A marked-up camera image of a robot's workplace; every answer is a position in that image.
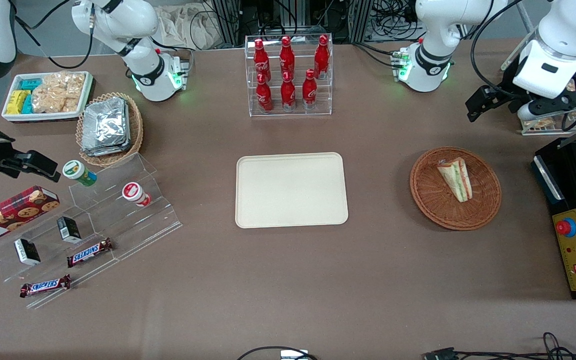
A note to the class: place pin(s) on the round brown wicker basket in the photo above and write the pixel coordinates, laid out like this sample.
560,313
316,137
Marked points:
430,200

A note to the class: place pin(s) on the oval tan wicker basket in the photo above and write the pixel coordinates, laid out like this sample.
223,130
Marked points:
135,130

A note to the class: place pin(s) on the clear acrylic bottle rack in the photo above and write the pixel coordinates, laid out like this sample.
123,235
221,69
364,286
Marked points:
298,114

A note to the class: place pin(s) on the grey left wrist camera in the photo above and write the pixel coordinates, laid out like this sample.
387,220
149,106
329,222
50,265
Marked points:
527,114

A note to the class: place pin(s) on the beige cloth bag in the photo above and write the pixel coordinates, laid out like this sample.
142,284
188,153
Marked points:
188,25

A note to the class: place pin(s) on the red cola bottle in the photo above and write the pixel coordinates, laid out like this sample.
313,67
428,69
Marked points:
264,97
309,92
288,95
322,56
287,57
260,60

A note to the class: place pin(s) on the red lid snack cup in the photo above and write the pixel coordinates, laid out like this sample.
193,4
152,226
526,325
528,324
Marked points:
135,194

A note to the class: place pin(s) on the small black box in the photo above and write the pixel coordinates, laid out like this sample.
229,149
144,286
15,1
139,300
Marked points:
69,230
27,252

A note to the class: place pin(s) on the green lid snack cup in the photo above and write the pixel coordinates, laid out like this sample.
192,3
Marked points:
79,172

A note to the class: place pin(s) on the clear acrylic stepped display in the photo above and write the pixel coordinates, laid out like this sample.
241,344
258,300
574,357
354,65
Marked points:
133,225

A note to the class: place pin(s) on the teal snack pack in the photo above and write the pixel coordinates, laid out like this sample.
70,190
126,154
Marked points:
28,105
31,83

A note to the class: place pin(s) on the red tartan cookie box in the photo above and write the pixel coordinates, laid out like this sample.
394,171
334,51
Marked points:
13,215

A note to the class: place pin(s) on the brown Snickers bar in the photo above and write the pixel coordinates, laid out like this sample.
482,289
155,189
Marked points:
89,252
44,286

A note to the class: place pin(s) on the red emergency stop button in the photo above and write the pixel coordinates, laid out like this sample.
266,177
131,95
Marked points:
563,227

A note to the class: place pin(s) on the silver foil packet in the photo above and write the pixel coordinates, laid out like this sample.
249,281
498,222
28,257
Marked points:
105,122
105,151

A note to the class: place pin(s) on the yellow snack pack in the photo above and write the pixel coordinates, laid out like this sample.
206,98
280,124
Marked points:
16,101

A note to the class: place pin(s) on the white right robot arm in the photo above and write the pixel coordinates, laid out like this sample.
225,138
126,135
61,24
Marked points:
128,25

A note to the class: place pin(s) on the triangular sandwich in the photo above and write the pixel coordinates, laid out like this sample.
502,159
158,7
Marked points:
455,177

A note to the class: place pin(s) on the cream plastic tray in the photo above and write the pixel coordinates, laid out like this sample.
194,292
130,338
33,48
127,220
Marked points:
290,190

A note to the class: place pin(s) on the clear rice cracker bag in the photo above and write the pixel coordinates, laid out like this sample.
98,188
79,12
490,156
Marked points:
50,101
65,82

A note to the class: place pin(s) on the black control box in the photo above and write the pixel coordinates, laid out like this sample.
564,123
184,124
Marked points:
568,170

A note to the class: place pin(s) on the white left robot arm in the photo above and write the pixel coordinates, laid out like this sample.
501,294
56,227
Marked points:
435,30

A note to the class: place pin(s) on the white rectangular snack tray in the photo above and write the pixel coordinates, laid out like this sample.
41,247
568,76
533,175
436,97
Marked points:
13,116

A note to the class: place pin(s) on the aluminium frame post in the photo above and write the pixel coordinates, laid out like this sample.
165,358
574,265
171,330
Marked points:
360,20
225,22

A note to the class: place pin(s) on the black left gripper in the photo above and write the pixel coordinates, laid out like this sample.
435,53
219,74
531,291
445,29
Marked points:
507,92

